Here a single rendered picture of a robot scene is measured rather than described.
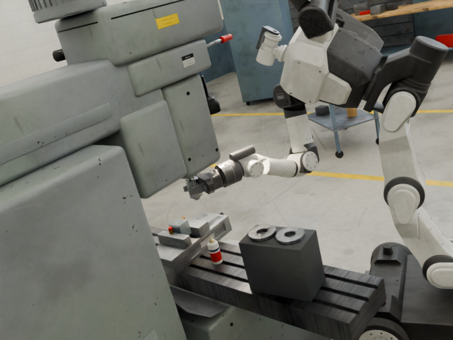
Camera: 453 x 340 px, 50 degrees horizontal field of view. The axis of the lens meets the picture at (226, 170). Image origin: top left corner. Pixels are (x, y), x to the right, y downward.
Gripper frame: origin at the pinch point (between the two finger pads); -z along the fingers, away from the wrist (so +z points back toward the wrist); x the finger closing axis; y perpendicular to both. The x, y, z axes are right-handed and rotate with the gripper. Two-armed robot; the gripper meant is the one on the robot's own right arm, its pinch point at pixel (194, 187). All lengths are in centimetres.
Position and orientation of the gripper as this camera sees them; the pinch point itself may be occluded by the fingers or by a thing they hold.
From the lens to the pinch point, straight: 174.5
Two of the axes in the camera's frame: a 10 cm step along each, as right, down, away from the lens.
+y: 2.5, 9.0, 3.5
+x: 4.5, 2.1, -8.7
